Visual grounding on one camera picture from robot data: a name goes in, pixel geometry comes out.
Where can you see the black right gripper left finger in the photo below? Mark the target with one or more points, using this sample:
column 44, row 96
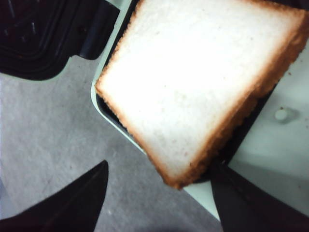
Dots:
column 75, row 208

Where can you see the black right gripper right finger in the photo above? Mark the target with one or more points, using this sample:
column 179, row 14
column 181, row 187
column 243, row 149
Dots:
column 243, row 207

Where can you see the white bread slice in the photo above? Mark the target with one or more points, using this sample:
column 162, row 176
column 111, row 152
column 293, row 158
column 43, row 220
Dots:
column 185, row 73

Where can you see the mint green breakfast maker base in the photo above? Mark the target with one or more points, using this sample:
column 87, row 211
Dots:
column 270, row 149

